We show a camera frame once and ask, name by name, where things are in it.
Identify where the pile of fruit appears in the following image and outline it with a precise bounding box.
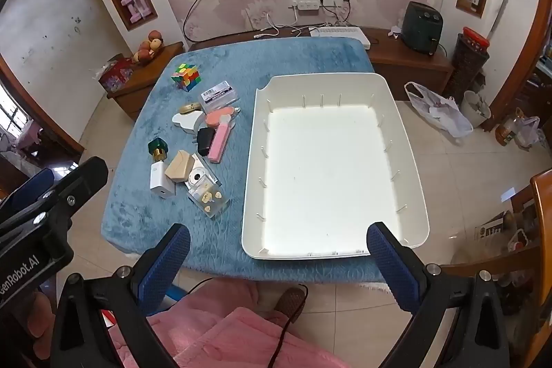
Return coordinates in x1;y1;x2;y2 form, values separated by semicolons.
131;30;165;64

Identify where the black television cable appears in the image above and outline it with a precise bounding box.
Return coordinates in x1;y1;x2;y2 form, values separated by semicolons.
183;0;213;43

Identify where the wooden television cabinet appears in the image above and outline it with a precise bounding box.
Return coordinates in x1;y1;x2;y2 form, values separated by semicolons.
188;25;455;97

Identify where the clear plastic box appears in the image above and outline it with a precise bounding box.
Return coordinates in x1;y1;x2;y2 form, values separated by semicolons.
198;80;240;114

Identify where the colourful puzzle cube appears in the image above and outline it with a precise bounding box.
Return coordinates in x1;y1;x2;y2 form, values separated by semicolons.
171;62;202;92

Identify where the white plastic bag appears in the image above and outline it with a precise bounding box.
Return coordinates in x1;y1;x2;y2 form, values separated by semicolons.
404;82;474;138

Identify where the white router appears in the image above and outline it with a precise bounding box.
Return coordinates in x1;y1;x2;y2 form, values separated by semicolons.
310;27;372;50

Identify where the cooking oil bottle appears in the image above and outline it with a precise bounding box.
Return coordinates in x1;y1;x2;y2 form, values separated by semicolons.
495;108;524;147

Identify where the wooden chair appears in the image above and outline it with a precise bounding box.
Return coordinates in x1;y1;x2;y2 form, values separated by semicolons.
440;169;552;368

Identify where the dark green air fryer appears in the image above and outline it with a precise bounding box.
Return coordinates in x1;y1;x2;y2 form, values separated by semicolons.
402;1;445;55

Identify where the dark wicker basket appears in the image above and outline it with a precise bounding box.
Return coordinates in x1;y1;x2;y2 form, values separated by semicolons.
448;32;490;101

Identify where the red tissue box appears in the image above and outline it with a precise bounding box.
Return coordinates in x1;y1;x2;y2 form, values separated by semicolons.
98;57;136;93

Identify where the blue quilted blanket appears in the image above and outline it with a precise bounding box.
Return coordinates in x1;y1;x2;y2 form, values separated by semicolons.
101;37;391;282

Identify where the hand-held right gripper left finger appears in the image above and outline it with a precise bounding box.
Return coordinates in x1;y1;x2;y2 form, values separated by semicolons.
51;222;191;368

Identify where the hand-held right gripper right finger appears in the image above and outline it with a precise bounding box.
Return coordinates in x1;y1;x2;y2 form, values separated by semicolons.
366;221;512;368

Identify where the orange makeup sponge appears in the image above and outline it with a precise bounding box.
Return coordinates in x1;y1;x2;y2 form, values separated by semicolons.
204;106;241;129

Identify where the white power strip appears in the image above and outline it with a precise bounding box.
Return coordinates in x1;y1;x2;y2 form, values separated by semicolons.
288;0;343;11

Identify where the black cord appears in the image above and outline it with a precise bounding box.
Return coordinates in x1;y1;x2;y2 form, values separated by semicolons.
267;285;309;368

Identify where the clear case of picks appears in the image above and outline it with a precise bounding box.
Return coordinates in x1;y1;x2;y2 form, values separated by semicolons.
187;180;229;219

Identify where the wooden block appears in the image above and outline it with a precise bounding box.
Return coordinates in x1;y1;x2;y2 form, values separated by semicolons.
165;150;195;182

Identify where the pink hair roller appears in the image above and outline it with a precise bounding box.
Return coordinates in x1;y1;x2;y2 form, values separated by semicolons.
208;113;237;164

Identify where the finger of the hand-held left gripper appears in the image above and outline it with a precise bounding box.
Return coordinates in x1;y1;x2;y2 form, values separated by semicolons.
0;158;109;241
0;169;56;218

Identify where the black plug charger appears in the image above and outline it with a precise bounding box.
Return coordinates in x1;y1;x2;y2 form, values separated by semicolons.
193;127;217;157

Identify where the brown slipper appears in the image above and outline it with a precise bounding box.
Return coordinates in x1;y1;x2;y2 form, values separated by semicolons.
268;285;308;323

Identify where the white bucket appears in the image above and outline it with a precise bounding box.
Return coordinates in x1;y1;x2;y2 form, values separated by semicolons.
461;90;492;128

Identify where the cardboard box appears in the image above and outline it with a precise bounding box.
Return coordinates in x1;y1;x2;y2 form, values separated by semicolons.
474;210;518;241

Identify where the white cable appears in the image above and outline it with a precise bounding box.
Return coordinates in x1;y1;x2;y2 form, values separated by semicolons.
252;12;281;39

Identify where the white toy camera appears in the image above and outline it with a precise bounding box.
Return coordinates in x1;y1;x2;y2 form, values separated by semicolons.
183;155;221;192

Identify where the wooden side cabinet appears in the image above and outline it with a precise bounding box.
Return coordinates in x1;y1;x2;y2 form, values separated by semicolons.
107;41;185;121

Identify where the white power adapter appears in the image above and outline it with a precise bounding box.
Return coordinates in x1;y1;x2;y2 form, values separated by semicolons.
150;161;177;197

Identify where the white plastic tray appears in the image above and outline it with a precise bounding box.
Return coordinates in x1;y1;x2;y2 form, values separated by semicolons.
240;72;431;261

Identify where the green perfume bottle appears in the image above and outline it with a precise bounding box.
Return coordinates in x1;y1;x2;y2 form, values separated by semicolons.
147;139;170;162

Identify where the red lidded container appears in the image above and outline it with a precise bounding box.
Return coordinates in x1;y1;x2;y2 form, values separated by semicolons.
462;27;491;50

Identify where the long curved stick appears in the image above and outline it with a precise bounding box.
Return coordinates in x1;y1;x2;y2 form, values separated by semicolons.
486;0;516;41

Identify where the white rectangular block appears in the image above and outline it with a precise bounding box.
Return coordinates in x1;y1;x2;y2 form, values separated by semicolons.
172;110;208;133

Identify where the person's left hand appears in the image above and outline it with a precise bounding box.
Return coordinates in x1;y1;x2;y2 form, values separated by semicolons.
13;292;59;366

